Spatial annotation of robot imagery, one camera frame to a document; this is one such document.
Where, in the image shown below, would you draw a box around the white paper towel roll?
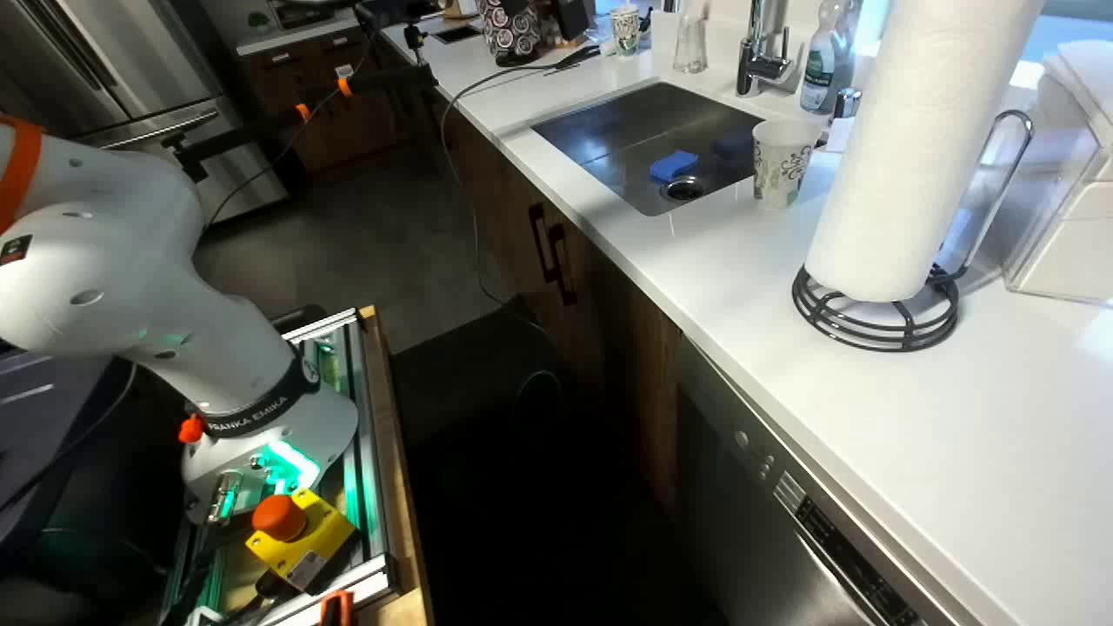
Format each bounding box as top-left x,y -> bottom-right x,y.
805,0 -> 1047,306

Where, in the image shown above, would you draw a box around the wooden sink counter cabinet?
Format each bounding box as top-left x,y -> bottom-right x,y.
442,100 -> 685,519

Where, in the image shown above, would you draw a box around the blue sponge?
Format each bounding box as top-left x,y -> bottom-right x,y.
645,145 -> 705,188

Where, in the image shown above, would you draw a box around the stainless steel sink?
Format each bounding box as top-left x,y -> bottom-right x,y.
530,79 -> 770,220

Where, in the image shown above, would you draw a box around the wood and aluminium robot cart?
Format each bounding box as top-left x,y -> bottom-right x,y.
153,303 -> 437,626

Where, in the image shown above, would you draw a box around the patterned paper cup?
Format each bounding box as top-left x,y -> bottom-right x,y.
748,115 -> 824,213

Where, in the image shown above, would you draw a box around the stainless steel dishwasher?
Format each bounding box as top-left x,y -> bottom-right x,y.
671,341 -> 972,626

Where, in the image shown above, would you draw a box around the patterned fabric bag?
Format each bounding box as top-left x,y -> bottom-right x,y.
479,0 -> 571,67

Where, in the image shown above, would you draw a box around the small white cup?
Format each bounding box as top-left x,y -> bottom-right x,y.
609,0 -> 647,59

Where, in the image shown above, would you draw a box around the clear glass bottle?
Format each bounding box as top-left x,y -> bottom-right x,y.
671,0 -> 712,78

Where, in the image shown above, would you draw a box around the brown wooden drawer cabinet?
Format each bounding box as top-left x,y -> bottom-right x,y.
233,6 -> 412,176

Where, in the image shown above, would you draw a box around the chrome kitchen faucet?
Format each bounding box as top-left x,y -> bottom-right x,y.
733,0 -> 806,99

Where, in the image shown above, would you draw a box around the yellow emergency stop button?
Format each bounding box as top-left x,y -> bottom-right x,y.
241,487 -> 360,589

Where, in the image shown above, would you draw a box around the stainless steel refrigerator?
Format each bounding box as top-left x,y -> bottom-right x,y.
0,0 -> 291,223

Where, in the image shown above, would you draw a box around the black counter cable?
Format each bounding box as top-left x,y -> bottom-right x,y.
434,42 -> 607,133

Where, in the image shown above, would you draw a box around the black wire towel holder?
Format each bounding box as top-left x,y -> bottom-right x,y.
789,104 -> 1038,355

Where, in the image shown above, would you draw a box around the orange handled tool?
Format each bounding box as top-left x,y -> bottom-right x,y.
318,589 -> 360,626

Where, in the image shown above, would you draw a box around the black camera stand orange clamps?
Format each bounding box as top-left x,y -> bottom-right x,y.
160,56 -> 447,183

